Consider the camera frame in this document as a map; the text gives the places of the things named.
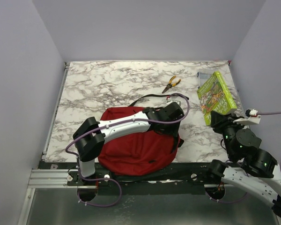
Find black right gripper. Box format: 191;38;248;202
210;110;245;158

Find green book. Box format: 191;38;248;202
197;71;237;126

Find red student backpack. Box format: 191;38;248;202
97;93;189;176

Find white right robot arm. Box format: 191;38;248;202
206;109;281;218

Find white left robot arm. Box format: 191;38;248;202
73;102;185;185

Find clear plastic organizer box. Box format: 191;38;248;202
197;69;214;88

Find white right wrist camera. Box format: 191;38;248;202
233;109;261;126

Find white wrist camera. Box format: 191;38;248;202
233;109;261;126
166;97;181;106

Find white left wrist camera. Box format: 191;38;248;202
166;97;181;106

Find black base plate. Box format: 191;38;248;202
38;162;224;197

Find yellow handled pliers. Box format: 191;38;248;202
162;75;181;94

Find aluminium mounting rail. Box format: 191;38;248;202
28;169;96;189

